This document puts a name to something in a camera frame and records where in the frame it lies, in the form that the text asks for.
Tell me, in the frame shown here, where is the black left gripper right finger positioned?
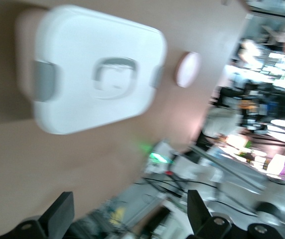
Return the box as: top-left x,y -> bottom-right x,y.
187,189 -> 285,239

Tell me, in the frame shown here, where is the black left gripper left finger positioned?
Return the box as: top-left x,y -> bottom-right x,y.
0,191 -> 75,239

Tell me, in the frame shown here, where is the pale pink round plate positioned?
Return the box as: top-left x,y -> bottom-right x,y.
174,51 -> 203,88

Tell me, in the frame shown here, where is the white lidded storage box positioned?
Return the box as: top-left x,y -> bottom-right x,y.
15,4 -> 168,135

